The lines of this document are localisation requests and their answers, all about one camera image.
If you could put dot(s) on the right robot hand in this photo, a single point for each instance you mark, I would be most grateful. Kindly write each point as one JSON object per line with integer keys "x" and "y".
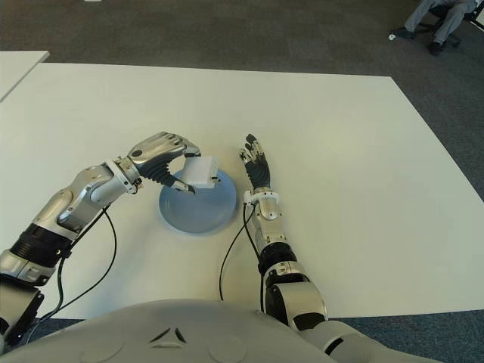
{"x": 259, "y": 170}

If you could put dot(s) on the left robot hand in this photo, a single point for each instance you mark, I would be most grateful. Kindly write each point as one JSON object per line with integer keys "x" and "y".
{"x": 155, "y": 149}

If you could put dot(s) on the white square charger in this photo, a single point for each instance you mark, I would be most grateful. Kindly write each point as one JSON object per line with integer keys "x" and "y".
{"x": 198, "y": 172}

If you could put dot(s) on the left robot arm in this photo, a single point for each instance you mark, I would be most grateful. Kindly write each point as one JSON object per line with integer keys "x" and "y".
{"x": 75, "y": 200}

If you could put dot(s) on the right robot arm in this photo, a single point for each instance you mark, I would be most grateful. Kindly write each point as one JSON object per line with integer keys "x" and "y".
{"x": 298, "y": 295}

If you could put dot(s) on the blue round plate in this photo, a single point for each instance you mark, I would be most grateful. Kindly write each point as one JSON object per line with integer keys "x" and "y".
{"x": 200, "y": 211}

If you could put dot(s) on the white neighbouring table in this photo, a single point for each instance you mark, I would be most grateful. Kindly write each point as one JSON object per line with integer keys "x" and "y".
{"x": 19, "y": 68}

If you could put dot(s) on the grey robot torso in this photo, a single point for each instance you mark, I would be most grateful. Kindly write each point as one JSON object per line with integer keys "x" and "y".
{"x": 170, "y": 332}

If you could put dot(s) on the black office chair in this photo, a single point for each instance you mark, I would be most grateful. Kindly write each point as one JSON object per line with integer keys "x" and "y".
{"x": 438, "y": 7}

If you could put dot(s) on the seated person in grey trousers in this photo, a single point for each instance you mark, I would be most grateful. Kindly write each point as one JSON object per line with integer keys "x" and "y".
{"x": 452, "y": 19}

